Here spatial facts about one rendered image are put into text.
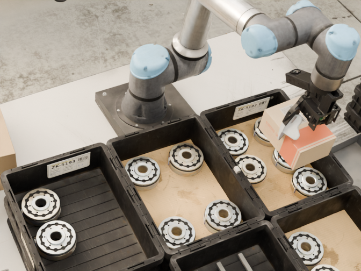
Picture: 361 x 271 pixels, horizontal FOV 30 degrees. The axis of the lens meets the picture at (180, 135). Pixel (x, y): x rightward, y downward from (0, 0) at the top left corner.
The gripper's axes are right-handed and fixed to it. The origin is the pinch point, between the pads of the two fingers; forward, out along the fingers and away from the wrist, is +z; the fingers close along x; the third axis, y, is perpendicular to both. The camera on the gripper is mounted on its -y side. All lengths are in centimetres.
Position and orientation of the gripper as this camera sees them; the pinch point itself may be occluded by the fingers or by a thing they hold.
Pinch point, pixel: (297, 128)
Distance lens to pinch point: 180.0
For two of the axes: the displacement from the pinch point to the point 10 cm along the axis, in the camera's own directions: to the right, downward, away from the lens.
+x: 8.5, -3.2, 4.1
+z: -1.3, 6.3, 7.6
